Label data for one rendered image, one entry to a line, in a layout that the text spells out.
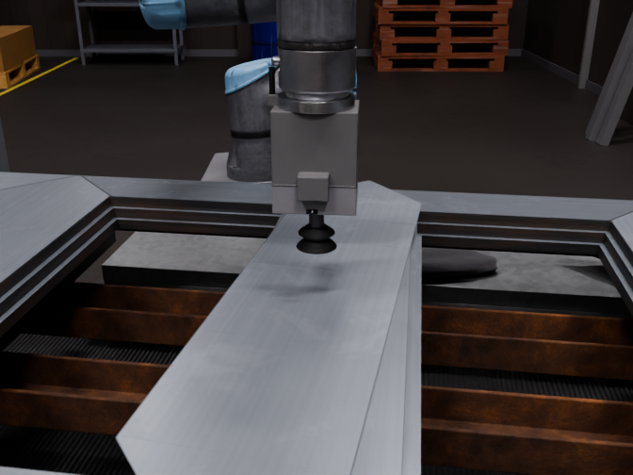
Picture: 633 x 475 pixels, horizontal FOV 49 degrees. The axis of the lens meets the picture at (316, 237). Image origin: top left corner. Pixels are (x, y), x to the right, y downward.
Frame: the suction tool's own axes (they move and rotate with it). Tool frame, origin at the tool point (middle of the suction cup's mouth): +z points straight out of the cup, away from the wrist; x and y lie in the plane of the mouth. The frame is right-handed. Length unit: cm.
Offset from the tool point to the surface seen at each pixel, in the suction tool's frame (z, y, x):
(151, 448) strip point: 4.6, -10.0, -27.7
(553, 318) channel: 18.5, 31.7, 19.9
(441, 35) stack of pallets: 54, 75, 680
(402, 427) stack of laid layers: 4.7, 8.5, -23.7
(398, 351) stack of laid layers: 4.7, 8.6, -12.8
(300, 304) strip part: 4.6, -1.2, -4.8
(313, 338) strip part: 4.6, 0.6, -11.4
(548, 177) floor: 90, 106, 316
